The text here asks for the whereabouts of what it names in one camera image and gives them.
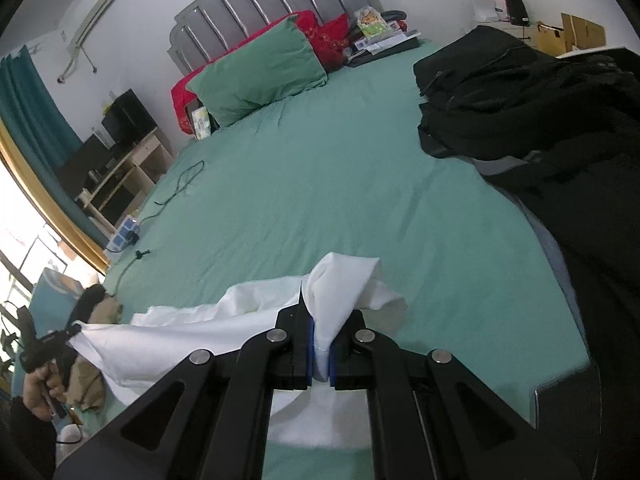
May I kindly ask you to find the black clip cable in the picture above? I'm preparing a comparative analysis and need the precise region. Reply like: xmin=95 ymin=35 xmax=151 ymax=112
xmin=106 ymin=249 xmax=152 ymax=303

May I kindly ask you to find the light wooden desk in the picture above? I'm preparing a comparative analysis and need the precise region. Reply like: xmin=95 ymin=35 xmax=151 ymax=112
xmin=75 ymin=127 xmax=173 ymax=226

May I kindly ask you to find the black computer tower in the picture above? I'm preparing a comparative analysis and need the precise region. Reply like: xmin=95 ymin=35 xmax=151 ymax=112
xmin=101 ymin=88 xmax=157 ymax=145

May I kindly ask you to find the large red pillow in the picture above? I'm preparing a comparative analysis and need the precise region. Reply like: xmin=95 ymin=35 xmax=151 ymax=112
xmin=170 ymin=10 xmax=321 ymax=136

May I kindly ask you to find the black monitor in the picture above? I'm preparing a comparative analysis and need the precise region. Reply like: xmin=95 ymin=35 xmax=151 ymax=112
xmin=55 ymin=135 xmax=108 ymax=196

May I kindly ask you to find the teal printed box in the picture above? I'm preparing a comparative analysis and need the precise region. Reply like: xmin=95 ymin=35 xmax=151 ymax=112
xmin=35 ymin=267 xmax=86 ymax=301

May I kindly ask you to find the black folded garment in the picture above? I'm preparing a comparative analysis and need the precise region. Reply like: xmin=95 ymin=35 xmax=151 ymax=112
xmin=72 ymin=284 xmax=108 ymax=323

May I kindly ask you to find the person's left forearm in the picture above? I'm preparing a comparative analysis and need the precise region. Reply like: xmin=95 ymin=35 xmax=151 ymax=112
xmin=0 ymin=395 xmax=58 ymax=480

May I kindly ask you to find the white air conditioner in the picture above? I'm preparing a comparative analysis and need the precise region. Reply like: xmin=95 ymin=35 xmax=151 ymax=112
xmin=66 ymin=0 xmax=126 ymax=58

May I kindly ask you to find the black charger cable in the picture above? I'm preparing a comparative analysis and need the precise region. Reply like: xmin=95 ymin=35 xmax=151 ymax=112
xmin=154 ymin=160 xmax=206 ymax=207

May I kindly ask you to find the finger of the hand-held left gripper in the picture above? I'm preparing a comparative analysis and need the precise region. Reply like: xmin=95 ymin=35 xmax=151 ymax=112
xmin=37 ymin=324 xmax=83 ymax=348

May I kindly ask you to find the white hooded jacket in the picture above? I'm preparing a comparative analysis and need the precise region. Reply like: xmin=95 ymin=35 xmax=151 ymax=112
xmin=67 ymin=251 xmax=408 ymax=453

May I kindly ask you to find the black jacket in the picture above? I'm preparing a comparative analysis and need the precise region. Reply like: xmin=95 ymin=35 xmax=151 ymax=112
xmin=412 ymin=25 xmax=640 ymax=161

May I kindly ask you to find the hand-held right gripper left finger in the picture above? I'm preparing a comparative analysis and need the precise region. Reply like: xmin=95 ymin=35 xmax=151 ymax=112
xmin=52 ymin=305 xmax=316 ymax=480

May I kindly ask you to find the teal curtain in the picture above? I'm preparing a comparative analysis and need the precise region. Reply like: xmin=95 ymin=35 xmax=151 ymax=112
xmin=0 ymin=45 xmax=108 ymax=261

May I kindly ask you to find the black coat with grey trim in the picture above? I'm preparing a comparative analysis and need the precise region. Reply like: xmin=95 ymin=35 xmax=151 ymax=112
xmin=480 ymin=150 xmax=640 ymax=480

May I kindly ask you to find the black speaker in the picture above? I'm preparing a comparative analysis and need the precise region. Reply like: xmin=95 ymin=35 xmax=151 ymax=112
xmin=505 ymin=0 xmax=531 ymax=26

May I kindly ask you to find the black flat board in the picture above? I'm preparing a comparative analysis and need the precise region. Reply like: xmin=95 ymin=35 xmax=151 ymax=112
xmin=555 ymin=45 xmax=640 ymax=68

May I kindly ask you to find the person's left hand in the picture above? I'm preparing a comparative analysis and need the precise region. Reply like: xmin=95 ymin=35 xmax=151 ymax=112
xmin=22 ymin=360 xmax=71 ymax=423

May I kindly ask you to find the white nightstand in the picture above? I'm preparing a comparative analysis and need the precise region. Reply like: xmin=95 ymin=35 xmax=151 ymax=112
xmin=470 ymin=17 xmax=541 ymax=51

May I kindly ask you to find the white paper box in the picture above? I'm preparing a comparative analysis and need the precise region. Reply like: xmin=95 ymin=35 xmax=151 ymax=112
xmin=472 ymin=0 xmax=511 ymax=23

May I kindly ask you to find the large cardboard box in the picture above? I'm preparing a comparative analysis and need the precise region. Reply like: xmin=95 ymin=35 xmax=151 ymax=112
xmin=560 ymin=12 xmax=607 ymax=53

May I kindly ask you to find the green pillow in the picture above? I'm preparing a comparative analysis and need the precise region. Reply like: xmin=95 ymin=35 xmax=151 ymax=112
xmin=186 ymin=14 xmax=329 ymax=128

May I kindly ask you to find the small cardboard box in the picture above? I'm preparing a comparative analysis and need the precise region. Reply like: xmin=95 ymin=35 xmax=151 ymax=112
xmin=537 ymin=20 xmax=566 ymax=56

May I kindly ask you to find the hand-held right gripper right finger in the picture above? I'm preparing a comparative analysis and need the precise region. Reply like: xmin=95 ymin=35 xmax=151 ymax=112
xmin=330 ymin=310 xmax=583 ymax=480

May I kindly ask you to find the white blue power strip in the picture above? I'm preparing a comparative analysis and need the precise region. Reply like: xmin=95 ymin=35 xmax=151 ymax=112
xmin=106 ymin=215 xmax=143 ymax=253

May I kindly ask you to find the small red pillow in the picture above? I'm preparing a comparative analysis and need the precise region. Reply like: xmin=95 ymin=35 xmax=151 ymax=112
xmin=315 ymin=12 xmax=351 ymax=68

